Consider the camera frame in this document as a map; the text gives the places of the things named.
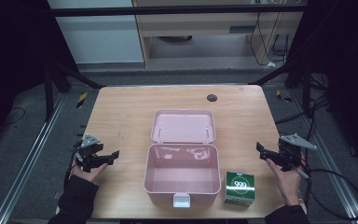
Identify person's left hand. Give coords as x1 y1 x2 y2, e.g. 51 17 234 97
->
69 154 110 184

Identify person's right hand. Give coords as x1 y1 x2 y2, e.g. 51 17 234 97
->
265 157 308 207

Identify pink storage box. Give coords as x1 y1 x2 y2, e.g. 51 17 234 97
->
143 108 223 209

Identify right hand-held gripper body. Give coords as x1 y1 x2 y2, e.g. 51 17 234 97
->
277 133 319 173

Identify black frame crossbar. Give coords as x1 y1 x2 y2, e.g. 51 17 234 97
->
49 4 309 18

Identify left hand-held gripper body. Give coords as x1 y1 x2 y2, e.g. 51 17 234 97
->
73 133 110 174

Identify black hanging cables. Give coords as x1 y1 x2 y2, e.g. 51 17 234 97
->
249 12 295 67

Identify black metal stand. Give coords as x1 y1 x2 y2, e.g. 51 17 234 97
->
250 57 329 119
42 55 105 123

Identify white cabinet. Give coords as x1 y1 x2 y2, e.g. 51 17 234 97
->
47 0 145 65

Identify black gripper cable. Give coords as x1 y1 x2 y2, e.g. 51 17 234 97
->
296 167 358 222

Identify black floor cable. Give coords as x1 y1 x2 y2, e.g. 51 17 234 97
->
0 106 27 129

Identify wooden desk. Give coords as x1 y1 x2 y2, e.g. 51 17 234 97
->
131 0 307 67

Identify yellow black striped tape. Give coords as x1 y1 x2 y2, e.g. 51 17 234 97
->
76 91 89 109
275 89 294 104

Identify aluminium floor rail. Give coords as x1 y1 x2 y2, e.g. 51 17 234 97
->
0 92 67 224
287 88 358 224

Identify green medicine box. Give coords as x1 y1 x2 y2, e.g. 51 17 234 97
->
223 170 256 208

